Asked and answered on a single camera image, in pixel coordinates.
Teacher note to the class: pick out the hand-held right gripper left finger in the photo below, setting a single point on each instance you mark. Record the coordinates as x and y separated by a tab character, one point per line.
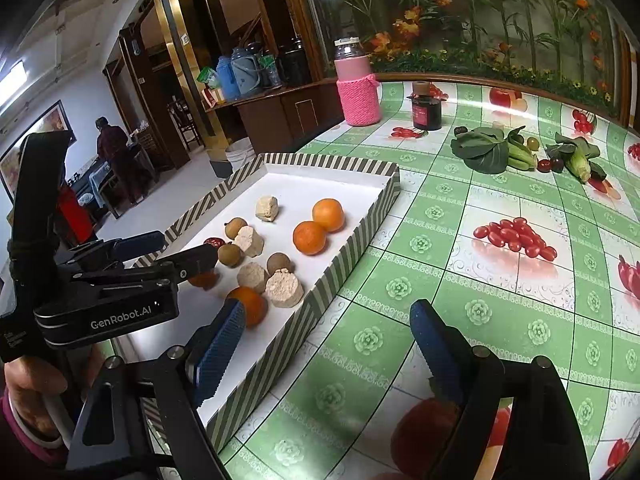
220	345

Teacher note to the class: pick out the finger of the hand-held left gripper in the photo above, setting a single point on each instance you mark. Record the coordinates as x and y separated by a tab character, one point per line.
200	259
140	245

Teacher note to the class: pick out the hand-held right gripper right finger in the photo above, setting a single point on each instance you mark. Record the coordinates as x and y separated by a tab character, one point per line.
435	345

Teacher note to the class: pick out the orange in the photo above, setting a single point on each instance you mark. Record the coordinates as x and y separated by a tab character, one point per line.
252	305
309	237
328	215
202	280

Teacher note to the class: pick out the red date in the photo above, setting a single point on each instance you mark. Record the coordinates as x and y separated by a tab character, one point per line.
215	242

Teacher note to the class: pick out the striped white cardboard tray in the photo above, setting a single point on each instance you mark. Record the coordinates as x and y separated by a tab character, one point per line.
320	180

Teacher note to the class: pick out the person's left forearm purple sleeve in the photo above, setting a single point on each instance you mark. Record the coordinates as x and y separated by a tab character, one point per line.
25	455

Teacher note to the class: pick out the person's left hand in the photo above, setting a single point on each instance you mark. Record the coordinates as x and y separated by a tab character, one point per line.
27	385

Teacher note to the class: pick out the red container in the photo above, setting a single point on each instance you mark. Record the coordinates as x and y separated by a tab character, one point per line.
75	210

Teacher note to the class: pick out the black bin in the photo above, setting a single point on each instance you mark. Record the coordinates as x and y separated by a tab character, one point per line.
218	167

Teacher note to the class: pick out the green checked printed tablecloth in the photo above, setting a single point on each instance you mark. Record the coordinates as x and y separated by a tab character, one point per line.
400	240

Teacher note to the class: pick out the white bucket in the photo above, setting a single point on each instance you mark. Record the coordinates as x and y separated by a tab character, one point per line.
238	155

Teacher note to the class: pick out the wooden chair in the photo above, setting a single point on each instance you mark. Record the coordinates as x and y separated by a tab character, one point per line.
185	122

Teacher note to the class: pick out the ceiling light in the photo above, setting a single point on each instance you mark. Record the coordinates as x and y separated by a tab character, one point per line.
12	80

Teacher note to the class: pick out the wooden sideboard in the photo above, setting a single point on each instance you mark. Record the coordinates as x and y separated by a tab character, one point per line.
280	115

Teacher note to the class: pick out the green packet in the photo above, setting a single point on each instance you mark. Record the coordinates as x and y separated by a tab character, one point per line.
207	79

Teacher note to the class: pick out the blue thermos flask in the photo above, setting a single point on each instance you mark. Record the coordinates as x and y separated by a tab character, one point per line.
227	79

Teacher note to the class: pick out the grey kettle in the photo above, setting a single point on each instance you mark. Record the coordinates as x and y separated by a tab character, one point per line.
246	71

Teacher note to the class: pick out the clear plastic bottle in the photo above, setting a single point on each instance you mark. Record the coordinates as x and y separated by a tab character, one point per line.
271	71

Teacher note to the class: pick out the small red fruit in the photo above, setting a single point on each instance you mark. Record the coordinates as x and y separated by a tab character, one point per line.
544	164

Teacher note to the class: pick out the dark purple plum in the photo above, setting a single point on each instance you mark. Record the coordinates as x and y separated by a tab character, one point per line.
556	164

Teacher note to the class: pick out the black pot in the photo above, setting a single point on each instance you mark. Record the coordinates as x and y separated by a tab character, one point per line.
295	62

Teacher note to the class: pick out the small green fruit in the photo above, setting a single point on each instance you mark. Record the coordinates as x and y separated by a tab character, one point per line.
533	143

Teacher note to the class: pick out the pink bottle with knit sleeve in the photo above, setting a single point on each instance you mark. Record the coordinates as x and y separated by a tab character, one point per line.
357	95

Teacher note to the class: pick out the corn cob with husk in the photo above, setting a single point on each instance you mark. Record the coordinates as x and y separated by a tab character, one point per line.
580	164

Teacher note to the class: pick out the dark jar with cork lid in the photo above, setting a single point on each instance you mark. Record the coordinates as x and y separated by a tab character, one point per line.
426	110

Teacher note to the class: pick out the artificial flower display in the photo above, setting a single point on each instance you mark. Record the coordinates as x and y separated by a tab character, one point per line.
450	10

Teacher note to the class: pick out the framed wall picture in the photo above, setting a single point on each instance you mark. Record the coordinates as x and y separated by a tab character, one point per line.
35	135

